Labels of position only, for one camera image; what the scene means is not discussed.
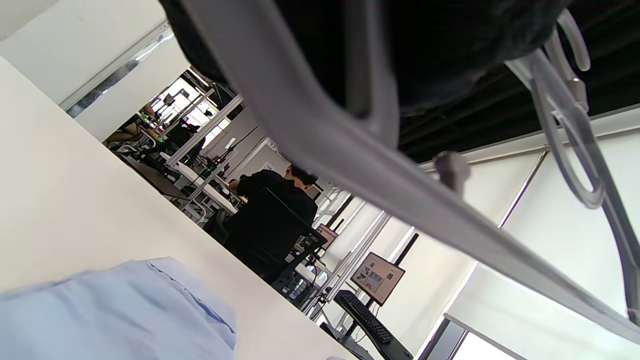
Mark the person's left hand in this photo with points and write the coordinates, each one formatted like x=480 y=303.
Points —
x=450 y=40

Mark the gray plastic hanger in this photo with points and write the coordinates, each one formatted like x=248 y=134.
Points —
x=350 y=165

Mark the light blue long-sleeve shirt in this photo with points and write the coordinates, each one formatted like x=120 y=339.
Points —
x=110 y=315

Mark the black monitor pole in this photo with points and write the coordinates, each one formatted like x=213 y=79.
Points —
x=407 y=247

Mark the small computer monitor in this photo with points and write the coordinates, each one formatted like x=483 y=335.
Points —
x=327 y=236

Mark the black keyboard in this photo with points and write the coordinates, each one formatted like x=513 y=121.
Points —
x=365 y=317

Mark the white frame post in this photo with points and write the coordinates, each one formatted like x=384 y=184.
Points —
x=210 y=127

